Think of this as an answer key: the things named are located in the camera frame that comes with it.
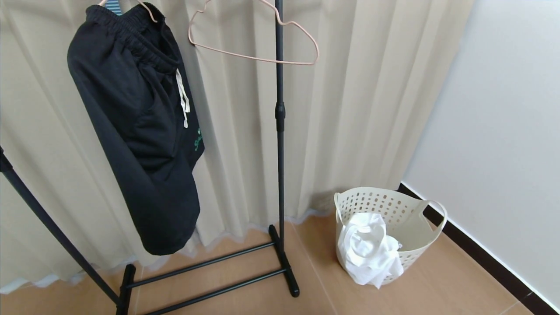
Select pink clothes hanger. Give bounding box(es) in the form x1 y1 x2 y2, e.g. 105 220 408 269
98 0 159 23
188 0 320 66

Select black garment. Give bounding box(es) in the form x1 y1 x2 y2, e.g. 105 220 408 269
67 3 205 256

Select white garment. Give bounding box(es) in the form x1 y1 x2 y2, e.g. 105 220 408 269
337 212 404 289

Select white laundry basket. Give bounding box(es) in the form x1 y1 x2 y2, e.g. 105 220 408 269
334 187 448 286

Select black clothes rack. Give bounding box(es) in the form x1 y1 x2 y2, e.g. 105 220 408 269
0 0 300 315

